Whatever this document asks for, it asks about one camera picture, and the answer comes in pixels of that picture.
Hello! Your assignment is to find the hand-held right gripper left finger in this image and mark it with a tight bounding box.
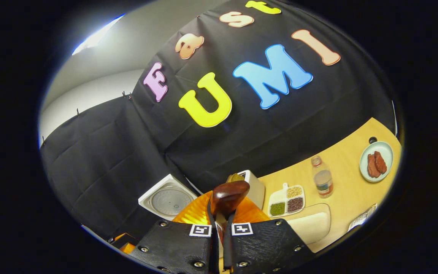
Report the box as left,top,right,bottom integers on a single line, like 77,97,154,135
128,190,219,274

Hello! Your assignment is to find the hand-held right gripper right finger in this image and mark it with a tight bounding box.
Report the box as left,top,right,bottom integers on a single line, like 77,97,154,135
223,198,314,274

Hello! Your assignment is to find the white rice cooker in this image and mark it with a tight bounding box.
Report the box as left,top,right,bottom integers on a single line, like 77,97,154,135
138,174,198,221

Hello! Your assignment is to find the clear box of rice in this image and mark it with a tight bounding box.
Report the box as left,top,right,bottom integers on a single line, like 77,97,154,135
286,203,332,245

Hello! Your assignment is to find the brown wooden spoon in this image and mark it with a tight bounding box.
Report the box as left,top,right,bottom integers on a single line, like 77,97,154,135
209,180,251,244

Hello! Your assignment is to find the white divided bean dish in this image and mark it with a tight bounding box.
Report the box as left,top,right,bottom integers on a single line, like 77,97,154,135
268,183,305,218

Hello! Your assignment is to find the white toaster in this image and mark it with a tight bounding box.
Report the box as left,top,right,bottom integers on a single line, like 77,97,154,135
238,170,266,210

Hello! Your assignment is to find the clear plastic water bottle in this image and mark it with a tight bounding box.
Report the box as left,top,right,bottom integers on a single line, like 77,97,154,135
311,155,334,199

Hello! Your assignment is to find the black backdrop cloth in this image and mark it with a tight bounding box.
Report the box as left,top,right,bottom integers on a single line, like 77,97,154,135
40,0,396,240

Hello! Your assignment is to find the red meat slice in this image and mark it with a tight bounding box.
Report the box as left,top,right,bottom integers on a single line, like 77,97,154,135
374,151,387,174
367,153,380,178

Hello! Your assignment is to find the pale green plate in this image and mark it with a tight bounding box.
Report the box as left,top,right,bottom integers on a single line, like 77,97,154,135
359,141,394,183

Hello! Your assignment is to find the long ceiling light panel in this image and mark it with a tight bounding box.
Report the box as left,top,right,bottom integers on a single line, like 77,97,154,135
72,14,125,56

